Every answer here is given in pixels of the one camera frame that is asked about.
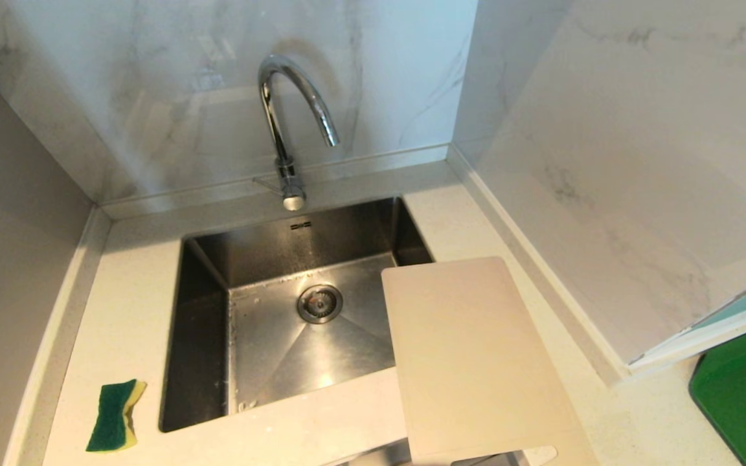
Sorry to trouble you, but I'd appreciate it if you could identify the green and yellow sponge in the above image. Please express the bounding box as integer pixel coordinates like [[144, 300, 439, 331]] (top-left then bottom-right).
[[85, 379, 148, 453]]

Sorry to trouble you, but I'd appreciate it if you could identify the green plastic tray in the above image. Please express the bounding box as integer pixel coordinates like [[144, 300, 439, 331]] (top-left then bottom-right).
[[688, 322, 746, 466]]

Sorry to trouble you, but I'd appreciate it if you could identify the white plastic cutting board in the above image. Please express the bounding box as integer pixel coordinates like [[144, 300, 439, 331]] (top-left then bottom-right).
[[381, 256, 600, 466]]

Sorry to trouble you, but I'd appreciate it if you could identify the chrome gooseneck faucet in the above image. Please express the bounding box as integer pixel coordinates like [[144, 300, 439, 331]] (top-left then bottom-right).
[[257, 55, 341, 212]]

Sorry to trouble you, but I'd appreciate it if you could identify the stainless steel sink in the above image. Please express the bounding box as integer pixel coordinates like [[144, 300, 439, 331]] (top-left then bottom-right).
[[159, 196, 435, 434]]

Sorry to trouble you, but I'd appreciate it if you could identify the white window frame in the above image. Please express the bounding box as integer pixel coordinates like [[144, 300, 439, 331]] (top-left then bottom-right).
[[627, 262, 746, 372]]

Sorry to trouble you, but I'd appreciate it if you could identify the round metal sink drain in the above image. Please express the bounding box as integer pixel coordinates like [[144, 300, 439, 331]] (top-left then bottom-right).
[[297, 283, 344, 325]]

